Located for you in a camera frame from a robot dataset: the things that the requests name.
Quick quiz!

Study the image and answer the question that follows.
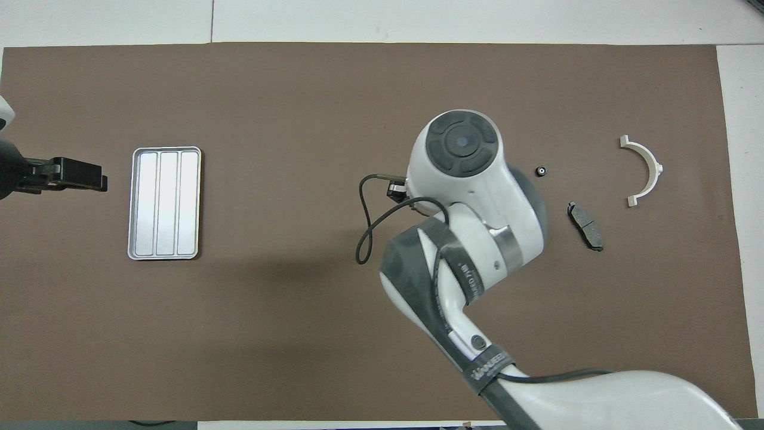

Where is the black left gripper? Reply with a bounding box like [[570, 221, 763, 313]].
[[0, 139, 108, 199]]

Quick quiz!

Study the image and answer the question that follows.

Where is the white curved plastic bracket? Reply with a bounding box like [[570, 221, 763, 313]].
[[619, 135, 664, 208]]

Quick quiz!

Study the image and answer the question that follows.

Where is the dark curved brake pad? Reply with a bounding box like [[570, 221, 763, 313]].
[[566, 202, 605, 252]]

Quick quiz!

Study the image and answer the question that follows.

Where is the brown table mat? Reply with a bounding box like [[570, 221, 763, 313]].
[[0, 42, 757, 422]]

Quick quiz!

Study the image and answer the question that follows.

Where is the silver metal tray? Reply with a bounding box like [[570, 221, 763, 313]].
[[127, 146, 202, 261]]

